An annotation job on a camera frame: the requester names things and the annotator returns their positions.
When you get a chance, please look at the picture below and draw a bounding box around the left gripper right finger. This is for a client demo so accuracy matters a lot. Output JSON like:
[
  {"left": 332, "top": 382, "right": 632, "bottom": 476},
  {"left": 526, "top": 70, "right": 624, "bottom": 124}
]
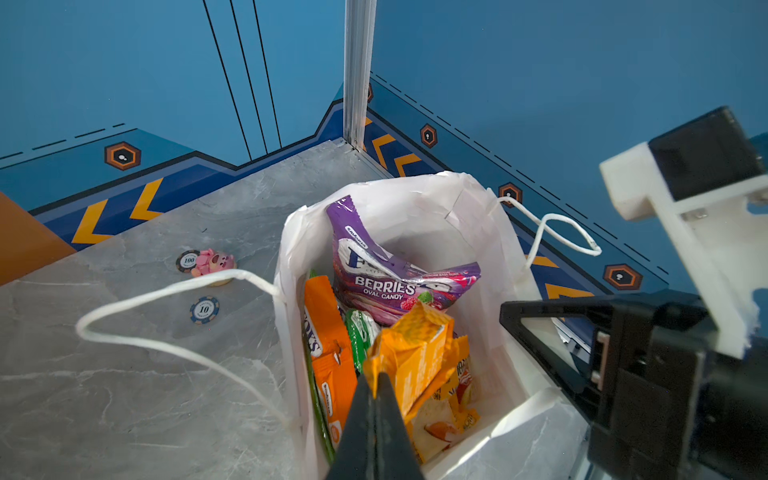
[{"left": 375, "top": 373, "right": 424, "bottom": 480}]

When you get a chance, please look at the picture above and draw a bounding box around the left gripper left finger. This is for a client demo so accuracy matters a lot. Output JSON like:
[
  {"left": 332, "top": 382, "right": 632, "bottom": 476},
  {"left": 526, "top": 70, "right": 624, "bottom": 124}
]
[{"left": 326, "top": 375, "right": 376, "bottom": 480}]

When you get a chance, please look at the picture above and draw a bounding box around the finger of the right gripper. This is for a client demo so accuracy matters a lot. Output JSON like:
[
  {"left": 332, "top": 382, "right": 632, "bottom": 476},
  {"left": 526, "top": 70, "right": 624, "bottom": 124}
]
[{"left": 499, "top": 295, "right": 616, "bottom": 414}]

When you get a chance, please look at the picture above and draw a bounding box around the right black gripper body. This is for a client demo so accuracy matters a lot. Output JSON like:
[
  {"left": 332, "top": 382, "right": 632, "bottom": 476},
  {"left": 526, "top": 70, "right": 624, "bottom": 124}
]
[{"left": 587, "top": 291, "right": 767, "bottom": 479}]

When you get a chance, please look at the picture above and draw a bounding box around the green white snack bag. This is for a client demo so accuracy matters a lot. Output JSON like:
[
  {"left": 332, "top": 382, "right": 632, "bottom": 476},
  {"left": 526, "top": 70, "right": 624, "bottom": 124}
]
[{"left": 344, "top": 309, "right": 381, "bottom": 374}]

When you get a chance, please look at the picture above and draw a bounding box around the orange Fox's candy bag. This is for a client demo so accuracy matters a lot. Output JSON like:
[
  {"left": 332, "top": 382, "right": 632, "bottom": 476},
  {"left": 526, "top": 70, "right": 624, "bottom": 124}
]
[{"left": 304, "top": 276, "right": 357, "bottom": 448}]

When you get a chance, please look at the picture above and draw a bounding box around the purple Fox's candy bag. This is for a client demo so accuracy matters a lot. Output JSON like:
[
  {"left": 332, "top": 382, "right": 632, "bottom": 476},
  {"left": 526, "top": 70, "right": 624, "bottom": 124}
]
[{"left": 325, "top": 195, "right": 481, "bottom": 327}]

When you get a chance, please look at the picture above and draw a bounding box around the green chips bag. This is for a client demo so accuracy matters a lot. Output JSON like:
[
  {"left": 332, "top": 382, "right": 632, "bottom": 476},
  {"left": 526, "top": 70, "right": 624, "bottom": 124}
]
[{"left": 303, "top": 344, "right": 335, "bottom": 465}]

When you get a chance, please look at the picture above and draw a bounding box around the orange yellow snack pouch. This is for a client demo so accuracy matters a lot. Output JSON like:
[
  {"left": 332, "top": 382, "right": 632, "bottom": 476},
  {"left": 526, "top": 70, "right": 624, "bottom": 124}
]
[{"left": 406, "top": 335, "right": 480, "bottom": 464}]

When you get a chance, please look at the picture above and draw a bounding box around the blue poker chip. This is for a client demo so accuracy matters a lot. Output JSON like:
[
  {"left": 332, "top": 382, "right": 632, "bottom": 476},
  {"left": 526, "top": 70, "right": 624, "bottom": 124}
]
[{"left": 189, "top": 296, "right": 220, "bottom": 325}]

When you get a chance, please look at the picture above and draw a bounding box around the small black round badge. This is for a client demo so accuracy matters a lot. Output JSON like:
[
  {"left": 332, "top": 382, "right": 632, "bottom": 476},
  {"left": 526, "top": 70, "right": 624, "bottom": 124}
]
[{"left": 175, "top": 249, "right": 200, "bottom": 273}]

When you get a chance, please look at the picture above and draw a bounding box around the pink bear keychain toy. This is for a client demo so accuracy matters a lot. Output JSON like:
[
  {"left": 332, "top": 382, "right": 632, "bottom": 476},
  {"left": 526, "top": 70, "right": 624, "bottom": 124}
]
[{"left": 191, "top": 249, "right": 237, "bottom": 277}]

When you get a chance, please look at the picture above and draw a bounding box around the right aluminium corner post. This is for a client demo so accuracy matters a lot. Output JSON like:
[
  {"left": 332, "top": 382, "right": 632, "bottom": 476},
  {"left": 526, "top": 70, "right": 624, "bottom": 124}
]
[{"left": 343, "top": 0, "right": 377, "bottom": 150}]

